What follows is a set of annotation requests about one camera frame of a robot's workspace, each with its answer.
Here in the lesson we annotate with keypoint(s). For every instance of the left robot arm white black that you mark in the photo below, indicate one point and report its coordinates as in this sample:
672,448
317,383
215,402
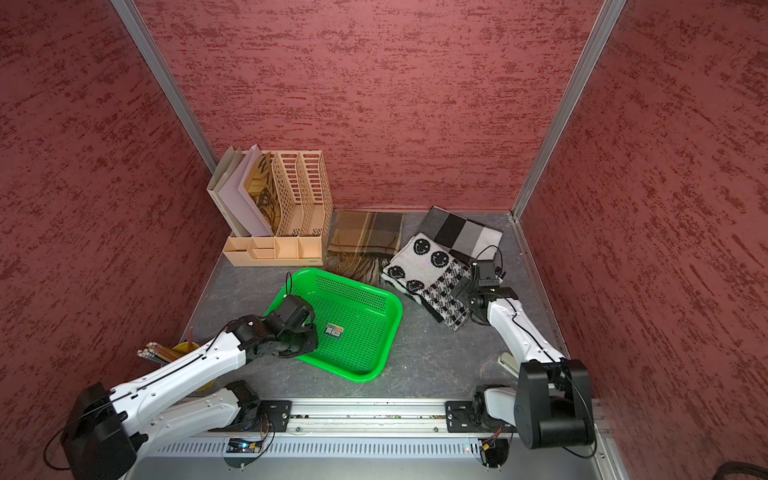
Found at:
109,430

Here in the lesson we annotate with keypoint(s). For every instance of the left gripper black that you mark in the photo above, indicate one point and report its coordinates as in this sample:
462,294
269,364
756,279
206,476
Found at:
311,341

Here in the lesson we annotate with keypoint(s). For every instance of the brown plaid fringed scarf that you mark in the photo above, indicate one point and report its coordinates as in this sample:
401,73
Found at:
362,244

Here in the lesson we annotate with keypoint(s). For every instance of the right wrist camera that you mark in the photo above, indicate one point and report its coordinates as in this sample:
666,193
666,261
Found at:
485,273

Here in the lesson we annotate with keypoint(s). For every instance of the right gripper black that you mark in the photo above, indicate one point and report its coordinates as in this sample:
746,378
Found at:
460,292

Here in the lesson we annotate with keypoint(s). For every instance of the beige cardboard folder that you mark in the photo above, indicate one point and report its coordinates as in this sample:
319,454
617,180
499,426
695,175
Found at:
217,188

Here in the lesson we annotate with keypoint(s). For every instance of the left corner aluminium profile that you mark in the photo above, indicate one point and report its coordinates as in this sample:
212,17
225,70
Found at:
136,27

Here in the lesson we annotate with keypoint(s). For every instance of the right corner aluminium profile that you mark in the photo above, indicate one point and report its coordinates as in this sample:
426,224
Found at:
604,24

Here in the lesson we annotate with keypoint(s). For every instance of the grey black checked scarf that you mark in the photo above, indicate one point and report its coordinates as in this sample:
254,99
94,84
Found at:
463,238

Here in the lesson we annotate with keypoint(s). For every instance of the lilac folder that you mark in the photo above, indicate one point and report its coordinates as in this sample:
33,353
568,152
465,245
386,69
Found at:
240,202

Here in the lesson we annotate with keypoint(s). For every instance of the green plastic mesh basket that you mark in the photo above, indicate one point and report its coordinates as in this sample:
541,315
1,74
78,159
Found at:
370,318

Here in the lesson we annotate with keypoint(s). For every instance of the corner aluminium profile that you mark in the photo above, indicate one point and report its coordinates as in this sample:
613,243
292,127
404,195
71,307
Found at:
604,24
136,27

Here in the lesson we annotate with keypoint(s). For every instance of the smiley houndstooth scarf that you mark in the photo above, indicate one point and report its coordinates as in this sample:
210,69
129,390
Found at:
429,275

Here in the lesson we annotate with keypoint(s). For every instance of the brown patterned booklet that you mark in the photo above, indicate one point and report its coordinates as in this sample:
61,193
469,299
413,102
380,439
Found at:
261,187

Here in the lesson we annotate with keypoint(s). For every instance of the beige plastic file organizer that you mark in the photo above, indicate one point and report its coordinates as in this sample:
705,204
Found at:
306,209

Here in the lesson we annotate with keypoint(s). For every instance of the yellow pencil cup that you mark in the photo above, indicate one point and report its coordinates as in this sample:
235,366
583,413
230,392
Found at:
184,349

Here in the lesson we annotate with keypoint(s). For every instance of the bundle of pencils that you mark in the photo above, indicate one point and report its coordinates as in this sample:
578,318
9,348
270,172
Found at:
159,354

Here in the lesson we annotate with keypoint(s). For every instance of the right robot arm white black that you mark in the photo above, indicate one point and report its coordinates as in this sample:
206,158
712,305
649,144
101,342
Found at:
550,406

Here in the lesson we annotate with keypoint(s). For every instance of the basket label sticker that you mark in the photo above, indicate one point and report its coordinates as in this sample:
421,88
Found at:
333,330

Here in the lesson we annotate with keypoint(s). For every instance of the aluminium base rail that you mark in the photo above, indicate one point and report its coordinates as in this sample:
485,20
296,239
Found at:
384,438

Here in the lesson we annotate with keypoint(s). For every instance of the small white stapler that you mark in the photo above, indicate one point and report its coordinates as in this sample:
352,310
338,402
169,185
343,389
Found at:
509,364

